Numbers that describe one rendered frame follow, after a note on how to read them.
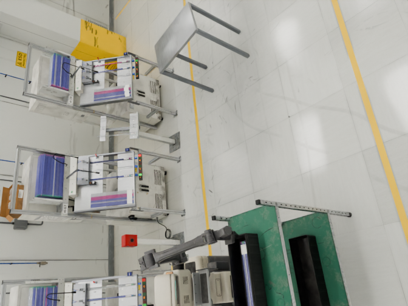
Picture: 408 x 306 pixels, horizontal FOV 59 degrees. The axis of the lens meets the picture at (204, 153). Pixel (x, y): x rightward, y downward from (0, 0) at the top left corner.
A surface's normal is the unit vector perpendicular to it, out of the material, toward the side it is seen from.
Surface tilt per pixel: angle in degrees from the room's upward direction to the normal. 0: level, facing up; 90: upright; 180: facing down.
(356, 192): 0
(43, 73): 90
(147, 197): 90
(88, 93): 44
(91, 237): 90
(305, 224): 0
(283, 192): 0
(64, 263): 90
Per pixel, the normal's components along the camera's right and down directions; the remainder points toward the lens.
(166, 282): -0.14, -0.36
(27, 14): 0.63, -0.36
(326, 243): -0.77, -0.18
